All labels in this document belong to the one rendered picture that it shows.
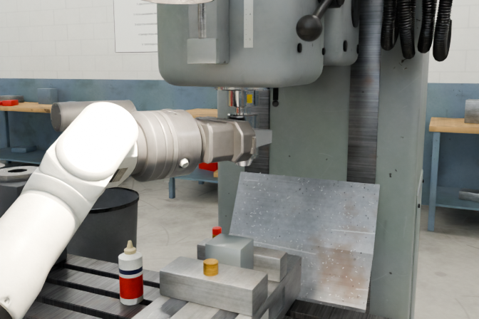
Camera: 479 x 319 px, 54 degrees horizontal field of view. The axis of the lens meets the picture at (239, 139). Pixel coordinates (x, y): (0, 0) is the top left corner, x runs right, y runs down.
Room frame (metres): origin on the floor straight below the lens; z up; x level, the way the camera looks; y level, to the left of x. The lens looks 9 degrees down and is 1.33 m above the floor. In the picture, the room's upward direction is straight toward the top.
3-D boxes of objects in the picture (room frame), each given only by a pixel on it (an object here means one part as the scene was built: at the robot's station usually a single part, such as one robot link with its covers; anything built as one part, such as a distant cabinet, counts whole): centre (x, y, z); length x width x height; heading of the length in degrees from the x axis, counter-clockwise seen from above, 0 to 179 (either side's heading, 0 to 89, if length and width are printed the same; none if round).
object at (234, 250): (0.70, 0.02, 1.04); 0.06 x 0.05 x 0.06; 66
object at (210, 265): (0.64, 0.04, 1.05); 0.02 x 0.02 x 0.02
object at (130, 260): (0.77, 0.19, 0.99); 0.04 x 0.04 x 0.11
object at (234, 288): (0.64, 0.04, 1.02); 0.15 x 0.06 x 0.04; 66
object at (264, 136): (0.66, -0.03, 1.24); 0.06 x 0.02 x 0.03; 132
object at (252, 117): (0.69, -0.01, 1.26); 0.05 x 0.05 x 0.01
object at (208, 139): (0.63, 0.06, 1.23); 0.13 x 0.12 x 0.10; 42
